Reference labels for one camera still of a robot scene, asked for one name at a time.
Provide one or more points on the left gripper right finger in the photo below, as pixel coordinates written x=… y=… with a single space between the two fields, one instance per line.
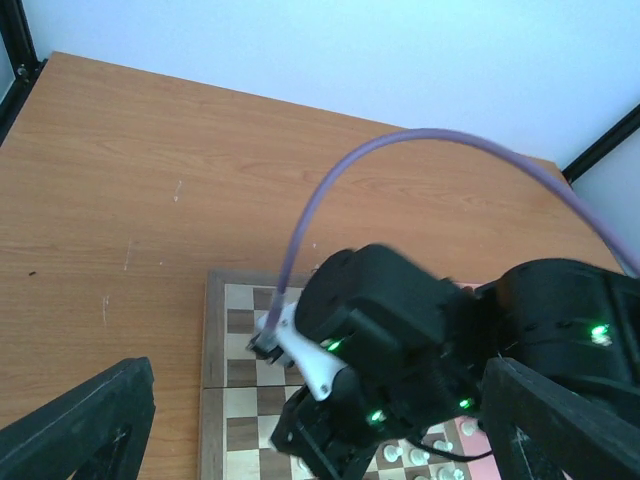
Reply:
x=537 y=429

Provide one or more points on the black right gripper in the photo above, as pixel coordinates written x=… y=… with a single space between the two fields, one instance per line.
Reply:
x=336 y=438

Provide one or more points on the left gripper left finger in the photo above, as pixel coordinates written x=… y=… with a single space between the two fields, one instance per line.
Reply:
x=97 y=430

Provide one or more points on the white pawn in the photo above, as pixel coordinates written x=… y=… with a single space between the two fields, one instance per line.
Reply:
x=442 y=444
x=469 y=427
x=392 y=453
x=418 y=457

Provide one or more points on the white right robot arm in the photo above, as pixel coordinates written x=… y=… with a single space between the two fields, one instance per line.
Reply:
x=401 y=351

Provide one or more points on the pink piece tray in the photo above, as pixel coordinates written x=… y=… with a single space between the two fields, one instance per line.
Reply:
x=482 y=469

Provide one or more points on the wooden chessboard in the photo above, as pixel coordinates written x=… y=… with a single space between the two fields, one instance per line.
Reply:
x=242 y=397

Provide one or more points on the right black frame post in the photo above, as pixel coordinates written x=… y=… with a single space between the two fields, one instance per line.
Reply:
x=604 y=145

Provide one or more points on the black frame post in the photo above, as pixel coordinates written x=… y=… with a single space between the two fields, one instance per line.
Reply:
x=25 y=64
x=604 y=145

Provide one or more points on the left black frame post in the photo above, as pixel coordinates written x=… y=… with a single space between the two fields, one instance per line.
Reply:
x=25 y=64

